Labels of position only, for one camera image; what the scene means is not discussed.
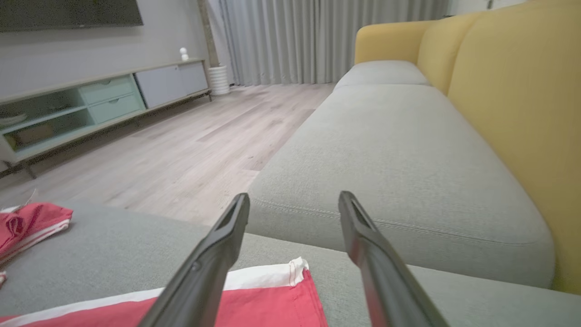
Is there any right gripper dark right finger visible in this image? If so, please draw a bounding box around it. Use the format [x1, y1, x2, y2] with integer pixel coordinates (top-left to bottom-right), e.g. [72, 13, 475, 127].
[338, 191, 450, 327]

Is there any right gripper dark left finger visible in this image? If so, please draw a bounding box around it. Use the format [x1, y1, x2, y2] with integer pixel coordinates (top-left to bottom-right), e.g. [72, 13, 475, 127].
[136, 193, 251, 327]

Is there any red white Bulls jersey shirt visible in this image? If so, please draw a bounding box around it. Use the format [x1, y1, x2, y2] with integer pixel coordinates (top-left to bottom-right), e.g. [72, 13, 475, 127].
[0, 188, 74, 287]

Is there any large grey sofa seat cushion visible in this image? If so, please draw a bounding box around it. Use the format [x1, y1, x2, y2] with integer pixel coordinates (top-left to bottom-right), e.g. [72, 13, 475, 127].
[0, 200, 581, 327]

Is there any grey sofa back cushion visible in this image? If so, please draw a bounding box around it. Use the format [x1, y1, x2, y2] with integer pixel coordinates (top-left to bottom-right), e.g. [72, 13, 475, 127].
[247, 84, 555, 289]

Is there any white ribbed pot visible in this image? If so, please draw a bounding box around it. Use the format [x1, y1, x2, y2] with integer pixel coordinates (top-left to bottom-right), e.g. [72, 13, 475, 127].
[208, 65, 231, 96]

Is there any grey and mint TV cabinet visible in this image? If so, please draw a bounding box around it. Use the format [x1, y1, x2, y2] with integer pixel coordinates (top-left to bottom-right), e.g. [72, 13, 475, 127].
[0, 58, 213, 180]

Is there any yellow sofa backrest cushion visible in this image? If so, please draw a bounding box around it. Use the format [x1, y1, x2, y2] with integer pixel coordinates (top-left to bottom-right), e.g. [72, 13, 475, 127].
[447, 0, 581, 295]
[417, 13, 482, 96]

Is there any brown box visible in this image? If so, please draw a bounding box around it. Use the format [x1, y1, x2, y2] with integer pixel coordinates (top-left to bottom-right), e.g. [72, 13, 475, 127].
[5, 124, 55, 150]

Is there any yellow sofa armrest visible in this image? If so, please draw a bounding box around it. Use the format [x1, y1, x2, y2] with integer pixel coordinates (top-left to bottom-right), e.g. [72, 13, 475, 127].
[354, 20, 436, 65]

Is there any grey pleated curtain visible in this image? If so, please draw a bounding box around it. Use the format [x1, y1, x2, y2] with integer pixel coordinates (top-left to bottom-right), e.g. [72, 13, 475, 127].
[207, 0, 452, 87]

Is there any black wall television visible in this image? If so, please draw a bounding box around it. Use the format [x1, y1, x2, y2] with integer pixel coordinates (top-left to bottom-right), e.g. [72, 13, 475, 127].
[0, 0, 144, 33]

